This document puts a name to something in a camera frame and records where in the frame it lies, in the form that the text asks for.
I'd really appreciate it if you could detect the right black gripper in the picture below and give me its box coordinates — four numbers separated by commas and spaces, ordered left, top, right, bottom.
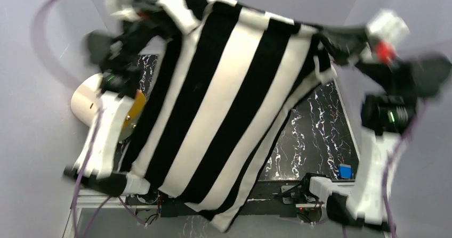
310, 22, 397, 91

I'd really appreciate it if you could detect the black white striped pillowcase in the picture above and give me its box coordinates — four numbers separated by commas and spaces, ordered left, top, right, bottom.
120, 0, 336, 232

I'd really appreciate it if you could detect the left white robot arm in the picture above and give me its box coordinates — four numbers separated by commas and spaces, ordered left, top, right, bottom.
63, 15, 179, 196

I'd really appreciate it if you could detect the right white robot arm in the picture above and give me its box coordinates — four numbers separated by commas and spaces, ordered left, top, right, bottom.
300, 27, 451, 232

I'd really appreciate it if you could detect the white orange cylinder roll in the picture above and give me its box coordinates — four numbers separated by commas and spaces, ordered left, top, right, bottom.
70, 74, 148, 141

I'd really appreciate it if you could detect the small blue object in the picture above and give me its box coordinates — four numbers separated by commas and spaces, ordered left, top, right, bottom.
338, 164, 354, 179

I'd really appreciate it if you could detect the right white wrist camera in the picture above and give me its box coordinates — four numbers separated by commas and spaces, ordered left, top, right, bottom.
366, 9, 410, 63

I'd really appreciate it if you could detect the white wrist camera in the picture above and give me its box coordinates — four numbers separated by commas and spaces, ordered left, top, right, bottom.
366, 9, 410, 63
103, 0, 160, 22

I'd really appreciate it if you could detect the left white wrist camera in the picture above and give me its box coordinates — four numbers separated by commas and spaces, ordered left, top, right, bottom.
103, 0, 160, 22

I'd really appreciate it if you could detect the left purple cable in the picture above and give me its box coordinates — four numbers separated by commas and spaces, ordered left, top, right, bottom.
29, 0, 121, 238

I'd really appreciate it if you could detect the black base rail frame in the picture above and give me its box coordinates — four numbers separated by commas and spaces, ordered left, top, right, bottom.
127, 178, 333, 223

